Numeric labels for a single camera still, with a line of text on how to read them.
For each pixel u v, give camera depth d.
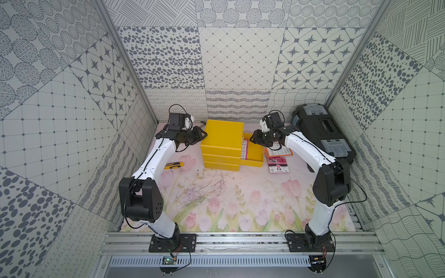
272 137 0.66
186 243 0.73
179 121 0.67
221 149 0.83
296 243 0.74
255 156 0.95
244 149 0.97
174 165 0.98
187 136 0.73
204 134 0.84
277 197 0.88
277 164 0.98
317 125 0.98
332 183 0.49
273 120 0.71
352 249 0.74
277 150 0.73
